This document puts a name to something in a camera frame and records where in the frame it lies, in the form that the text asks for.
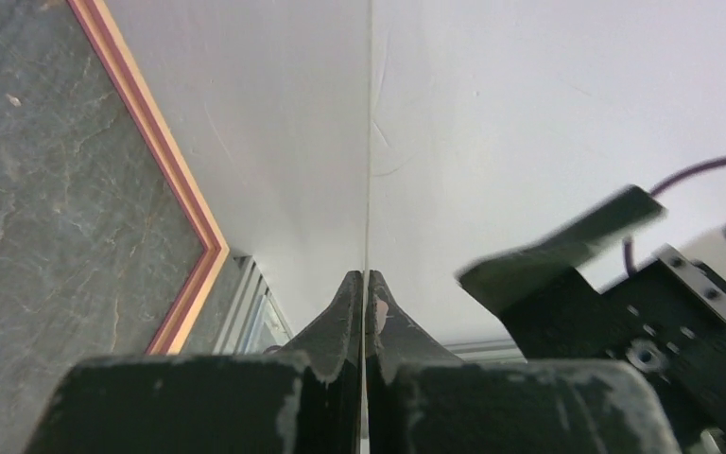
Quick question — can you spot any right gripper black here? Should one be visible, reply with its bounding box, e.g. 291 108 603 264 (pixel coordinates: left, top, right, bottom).
456 185 726 448

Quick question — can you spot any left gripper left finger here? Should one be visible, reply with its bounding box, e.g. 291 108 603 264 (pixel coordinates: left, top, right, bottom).
26 271 364 453

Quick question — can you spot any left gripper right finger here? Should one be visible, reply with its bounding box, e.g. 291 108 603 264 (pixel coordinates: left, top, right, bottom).
366 271 680 453

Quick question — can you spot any clear acrylic sheet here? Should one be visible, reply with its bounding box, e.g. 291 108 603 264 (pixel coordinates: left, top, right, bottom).
359 1 375 453

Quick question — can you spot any pink wooden picture frame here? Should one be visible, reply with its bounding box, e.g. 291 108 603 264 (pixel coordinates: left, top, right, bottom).
65 0 231 357

